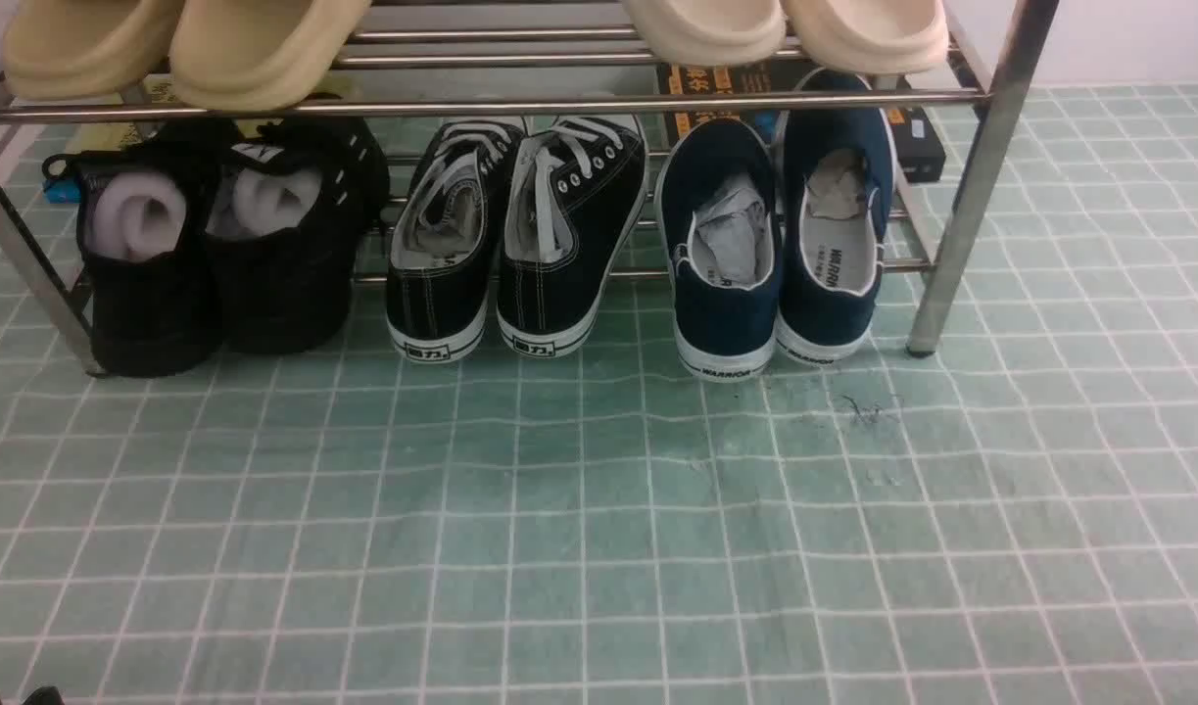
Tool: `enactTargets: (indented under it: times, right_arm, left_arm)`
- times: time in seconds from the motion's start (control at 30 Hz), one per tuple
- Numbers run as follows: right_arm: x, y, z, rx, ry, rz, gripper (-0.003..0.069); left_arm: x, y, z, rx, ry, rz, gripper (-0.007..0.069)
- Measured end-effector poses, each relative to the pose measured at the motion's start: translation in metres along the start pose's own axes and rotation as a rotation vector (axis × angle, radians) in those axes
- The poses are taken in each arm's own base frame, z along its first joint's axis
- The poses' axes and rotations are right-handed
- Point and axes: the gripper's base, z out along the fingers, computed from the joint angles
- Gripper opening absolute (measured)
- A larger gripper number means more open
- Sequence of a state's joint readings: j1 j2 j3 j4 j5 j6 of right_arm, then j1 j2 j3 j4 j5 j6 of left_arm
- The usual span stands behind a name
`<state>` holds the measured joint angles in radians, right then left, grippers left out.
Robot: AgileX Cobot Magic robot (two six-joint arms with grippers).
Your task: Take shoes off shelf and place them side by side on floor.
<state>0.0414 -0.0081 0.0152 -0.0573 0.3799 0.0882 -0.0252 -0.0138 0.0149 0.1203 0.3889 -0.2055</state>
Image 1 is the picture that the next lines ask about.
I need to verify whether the navy slip-on shoe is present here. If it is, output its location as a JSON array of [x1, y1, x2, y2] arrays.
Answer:
[[774, 107, 899, 364], [655, 118, 783, 382]]

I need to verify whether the silver metal shoe rack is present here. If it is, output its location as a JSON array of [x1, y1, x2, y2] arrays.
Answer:
[[0, 1, 1059, 378]]

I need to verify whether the blue object behind rack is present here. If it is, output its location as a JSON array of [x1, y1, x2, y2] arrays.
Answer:
[[40, 155, 81, 205]]

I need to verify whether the left black canvas sneaker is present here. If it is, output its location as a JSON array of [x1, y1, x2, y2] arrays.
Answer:
[[385, 116, 530, 364]]

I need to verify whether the black canvas sneaker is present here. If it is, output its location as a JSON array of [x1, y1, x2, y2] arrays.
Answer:
[[497, 115, 649, 358], [385, 116, 530, 364]]

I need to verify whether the right black canvas sneaker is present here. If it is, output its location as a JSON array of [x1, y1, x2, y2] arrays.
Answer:
[[497, 115, 649, 358]]

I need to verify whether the left cream foam slipper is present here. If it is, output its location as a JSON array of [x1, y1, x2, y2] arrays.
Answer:
[[621, 0, 787, 67]]

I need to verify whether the cream foam slipper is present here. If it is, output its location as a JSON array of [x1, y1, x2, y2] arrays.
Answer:
[[781, 1, 949, 76], [621, 0, 787, 67]]

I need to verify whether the right black mesh sneaker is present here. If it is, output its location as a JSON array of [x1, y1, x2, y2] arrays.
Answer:
[[204, 118, 391, 355]]

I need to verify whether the black mesh sneaker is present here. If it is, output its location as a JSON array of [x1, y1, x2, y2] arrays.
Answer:
[[42, 118, 241, 379], [204, 118, 391, 355]]

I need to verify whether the black box with orange print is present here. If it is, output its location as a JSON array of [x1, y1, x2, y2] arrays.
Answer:
[[657, 59, 946, 183]]

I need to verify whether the right cream foam slipper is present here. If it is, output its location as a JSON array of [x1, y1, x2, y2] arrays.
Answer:
[[781, 1, 949, 76]]

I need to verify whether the right tan foam slipper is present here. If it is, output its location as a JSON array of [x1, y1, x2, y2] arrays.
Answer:
[[168, 1, 371, 112]]

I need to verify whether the tan foam slipper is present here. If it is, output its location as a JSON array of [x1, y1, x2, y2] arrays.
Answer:
[[0, 1, 184, 100], [168, 1, 371, 112]]

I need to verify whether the left black mesh sneaker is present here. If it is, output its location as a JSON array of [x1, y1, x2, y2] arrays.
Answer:
[[42, 118, 241, 379]]

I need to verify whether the left tan foam slipper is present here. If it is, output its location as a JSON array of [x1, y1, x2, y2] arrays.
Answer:
[[0, 1, 184, 100]]

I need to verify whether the black object at bottom edge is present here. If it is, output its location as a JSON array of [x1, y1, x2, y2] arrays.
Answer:
[[0, 685, 65, 705]]

